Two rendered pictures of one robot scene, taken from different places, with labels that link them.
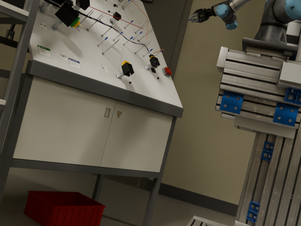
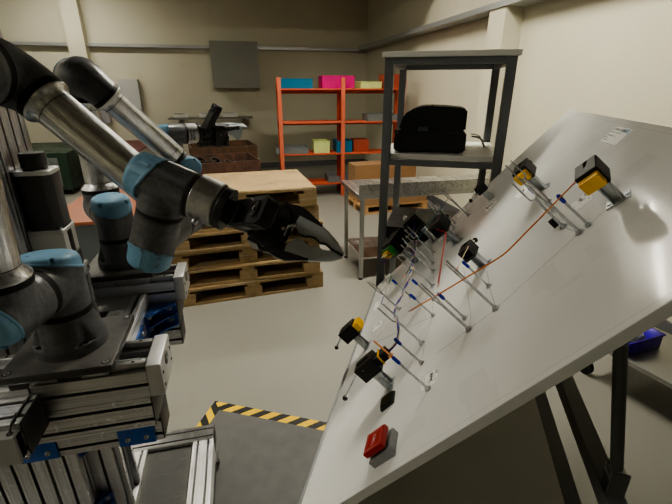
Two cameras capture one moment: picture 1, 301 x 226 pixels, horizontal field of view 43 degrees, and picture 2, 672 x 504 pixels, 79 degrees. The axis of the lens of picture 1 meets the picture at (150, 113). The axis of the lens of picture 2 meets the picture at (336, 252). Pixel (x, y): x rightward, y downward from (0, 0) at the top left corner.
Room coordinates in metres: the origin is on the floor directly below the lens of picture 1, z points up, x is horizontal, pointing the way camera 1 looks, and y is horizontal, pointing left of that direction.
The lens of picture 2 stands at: (3.15, -0.39, 1.72)
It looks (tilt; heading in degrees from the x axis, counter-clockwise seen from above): 22 degrees down; 152
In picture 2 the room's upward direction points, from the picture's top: straight up
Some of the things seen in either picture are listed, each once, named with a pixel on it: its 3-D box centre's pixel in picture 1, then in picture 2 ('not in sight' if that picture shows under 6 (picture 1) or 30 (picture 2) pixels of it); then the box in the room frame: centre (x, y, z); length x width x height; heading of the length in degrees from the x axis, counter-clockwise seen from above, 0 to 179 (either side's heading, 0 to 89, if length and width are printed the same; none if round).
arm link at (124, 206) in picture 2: (277, 11); (113, 215); (1.65, -0.44, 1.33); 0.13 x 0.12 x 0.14; 11
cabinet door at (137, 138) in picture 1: (139, 139); not in sight; (2.40, 0.03, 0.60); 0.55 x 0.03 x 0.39; 138
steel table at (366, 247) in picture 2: not in sight; (430, 218); (0.01, 2.36, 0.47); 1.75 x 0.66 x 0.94; 76
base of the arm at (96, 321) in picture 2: not in sight; (67, 324); (2.14, -0.56, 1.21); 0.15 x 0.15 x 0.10
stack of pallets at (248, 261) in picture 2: not in sight; (242, 230); (-0.49, 0.52, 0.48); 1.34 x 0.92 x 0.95; 80
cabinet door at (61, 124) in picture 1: (69, 125); not in sight; (1.99, 0.40, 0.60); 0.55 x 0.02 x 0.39; 138
